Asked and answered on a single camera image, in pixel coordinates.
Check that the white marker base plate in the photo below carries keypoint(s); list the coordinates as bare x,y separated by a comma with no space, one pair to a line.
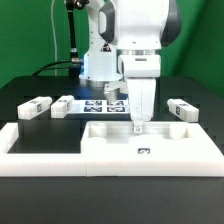
99,107

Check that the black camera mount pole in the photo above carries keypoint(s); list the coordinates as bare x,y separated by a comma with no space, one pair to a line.
75,69

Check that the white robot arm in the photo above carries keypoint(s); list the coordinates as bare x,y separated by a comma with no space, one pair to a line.
125,39

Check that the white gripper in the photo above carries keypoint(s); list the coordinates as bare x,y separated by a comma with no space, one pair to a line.
140,72

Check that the white U-shaped obstacle frame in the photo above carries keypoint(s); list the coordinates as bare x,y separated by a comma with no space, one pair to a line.
31,164

